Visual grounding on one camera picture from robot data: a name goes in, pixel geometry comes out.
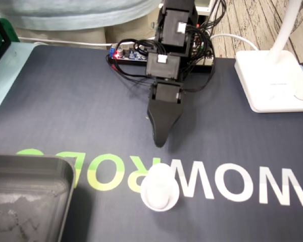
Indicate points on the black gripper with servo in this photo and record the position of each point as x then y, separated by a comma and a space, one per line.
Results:
166, 92

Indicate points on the white translucent plastic cup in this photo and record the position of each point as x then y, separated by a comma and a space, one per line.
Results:
159, 191

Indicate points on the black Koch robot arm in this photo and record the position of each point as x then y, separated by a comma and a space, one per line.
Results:
171, 30

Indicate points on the blue circuit board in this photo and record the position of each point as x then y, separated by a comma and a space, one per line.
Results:
131, 54

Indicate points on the driver board with terminals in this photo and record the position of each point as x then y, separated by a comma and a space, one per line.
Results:
207, 58

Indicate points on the dark grey WOWROBO mat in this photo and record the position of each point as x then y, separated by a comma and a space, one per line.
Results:
65, 113

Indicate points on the white desk lamp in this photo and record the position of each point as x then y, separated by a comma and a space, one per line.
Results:
267, 83

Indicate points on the white furniture piece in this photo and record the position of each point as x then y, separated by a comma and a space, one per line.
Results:
204, 7

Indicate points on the person in light-blue shirt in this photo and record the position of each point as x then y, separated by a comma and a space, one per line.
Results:
65, 15

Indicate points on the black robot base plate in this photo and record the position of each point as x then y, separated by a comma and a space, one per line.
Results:
128, 63

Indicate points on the black metal frame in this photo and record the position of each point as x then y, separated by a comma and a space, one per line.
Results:
0, 43

